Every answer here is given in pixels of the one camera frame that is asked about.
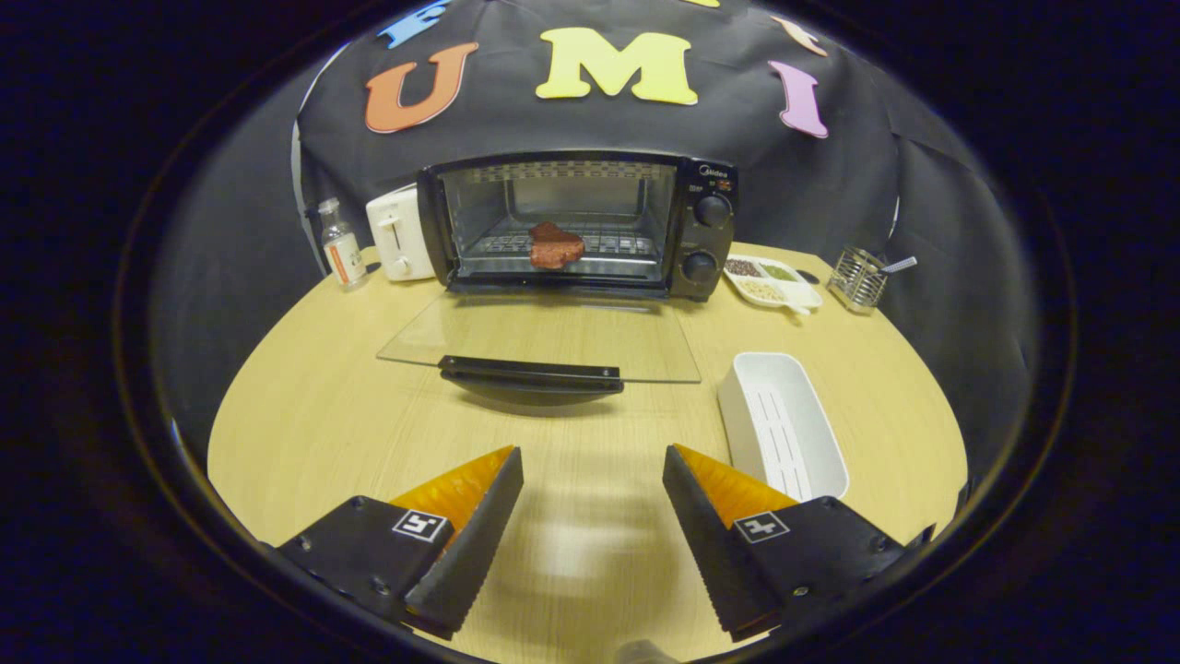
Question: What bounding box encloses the red-brown meat piece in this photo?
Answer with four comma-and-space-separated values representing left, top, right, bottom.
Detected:
528, 220, 586, 270

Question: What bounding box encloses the black toaster oven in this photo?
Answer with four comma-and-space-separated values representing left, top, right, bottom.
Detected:
376, 150, 739, 407

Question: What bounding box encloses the white divided dish with beans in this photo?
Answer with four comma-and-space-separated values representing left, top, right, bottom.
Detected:
723, 254, 824, 317

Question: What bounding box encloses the small clear bottle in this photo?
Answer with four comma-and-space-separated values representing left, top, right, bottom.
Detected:
318, 197, 369, 292

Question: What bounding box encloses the metal wire utensil holder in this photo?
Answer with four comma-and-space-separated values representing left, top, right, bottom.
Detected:
827, 245, 890, 315

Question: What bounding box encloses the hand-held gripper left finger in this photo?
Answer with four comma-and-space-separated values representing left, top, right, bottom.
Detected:
275, 445, 525, 641

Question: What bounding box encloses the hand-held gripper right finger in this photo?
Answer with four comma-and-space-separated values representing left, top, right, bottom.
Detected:
662, 444, 937, 643

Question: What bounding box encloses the white rectangular plastic tray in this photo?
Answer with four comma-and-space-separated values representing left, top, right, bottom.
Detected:
717, 351, 850, 504

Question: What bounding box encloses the white bread toaster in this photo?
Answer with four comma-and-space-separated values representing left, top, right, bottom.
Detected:
365, 184, 436, 282

